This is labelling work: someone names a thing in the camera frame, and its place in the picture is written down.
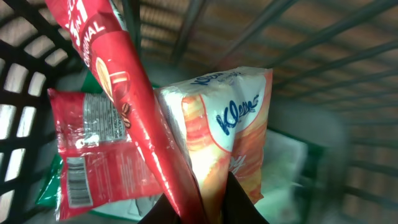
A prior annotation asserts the orange Kleenex tissue pack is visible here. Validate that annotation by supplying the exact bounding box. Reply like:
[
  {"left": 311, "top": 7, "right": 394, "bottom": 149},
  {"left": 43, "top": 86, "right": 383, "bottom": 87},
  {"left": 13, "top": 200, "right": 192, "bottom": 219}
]
[{"left": 155, "top": 67, "right": 272, "bottom": 223}]

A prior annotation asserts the green 3M glove package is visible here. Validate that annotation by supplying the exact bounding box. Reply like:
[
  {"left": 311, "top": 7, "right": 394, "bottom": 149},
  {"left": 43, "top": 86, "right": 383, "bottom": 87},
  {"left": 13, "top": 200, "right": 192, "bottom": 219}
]
[{"left": 36, "top": 73, "right": 308, "bottom": 223}]

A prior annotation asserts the red coffee stick sachet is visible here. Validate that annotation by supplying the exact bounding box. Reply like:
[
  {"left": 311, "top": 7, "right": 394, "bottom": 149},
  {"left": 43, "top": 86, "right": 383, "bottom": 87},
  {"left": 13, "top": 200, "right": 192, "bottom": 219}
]
[{"left": 45, "top": 0, "right": 208, "bottom": 223}]

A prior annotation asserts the grey plastic mesh basket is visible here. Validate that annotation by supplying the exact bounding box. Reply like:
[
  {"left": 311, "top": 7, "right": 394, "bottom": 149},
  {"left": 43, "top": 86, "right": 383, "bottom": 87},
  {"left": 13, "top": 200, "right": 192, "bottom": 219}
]
[{"left": 1, "top": 0, "right": 397, "bottom": 223}]

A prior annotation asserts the red snack packet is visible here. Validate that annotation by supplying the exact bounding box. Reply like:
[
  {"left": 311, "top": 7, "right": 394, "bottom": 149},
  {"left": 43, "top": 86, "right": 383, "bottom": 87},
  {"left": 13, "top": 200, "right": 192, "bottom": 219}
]
[{"left": 47, "top": 88, "right": 162, "bottom": 220}]

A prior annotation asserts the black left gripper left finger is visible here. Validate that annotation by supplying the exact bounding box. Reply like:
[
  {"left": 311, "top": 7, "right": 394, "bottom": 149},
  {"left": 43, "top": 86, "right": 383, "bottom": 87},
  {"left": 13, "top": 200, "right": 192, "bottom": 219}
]
[{"left": 138, "top": 194, "right": 180, "bottom": 224}]

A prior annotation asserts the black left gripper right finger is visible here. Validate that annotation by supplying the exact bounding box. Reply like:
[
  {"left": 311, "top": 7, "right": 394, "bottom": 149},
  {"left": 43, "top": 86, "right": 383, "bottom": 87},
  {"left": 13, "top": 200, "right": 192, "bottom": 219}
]
[{"left": 222, "top": 172, "right": 269, "bottom": 224}]

